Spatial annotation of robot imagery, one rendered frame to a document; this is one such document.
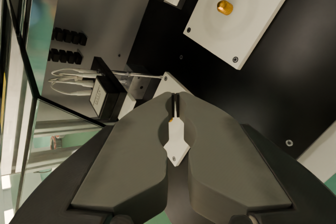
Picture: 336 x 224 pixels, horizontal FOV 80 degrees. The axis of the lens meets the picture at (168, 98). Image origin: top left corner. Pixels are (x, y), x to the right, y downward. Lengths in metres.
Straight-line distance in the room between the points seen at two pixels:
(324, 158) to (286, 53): 0.15
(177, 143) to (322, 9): 0.32
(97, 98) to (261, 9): 0.32
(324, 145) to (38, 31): 0.43
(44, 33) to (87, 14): 0.19
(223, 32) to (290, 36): 0.11
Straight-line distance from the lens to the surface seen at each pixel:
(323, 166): 0.36
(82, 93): 0.47
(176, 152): 0.45
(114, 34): 0.57
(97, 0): 0.53
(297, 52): 0.34
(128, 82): 0.50
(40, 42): 0.36
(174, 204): 0.51
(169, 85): 0.45
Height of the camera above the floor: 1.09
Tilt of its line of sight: 43 degrees down
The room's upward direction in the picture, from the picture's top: 90 degrees counter-clockwise
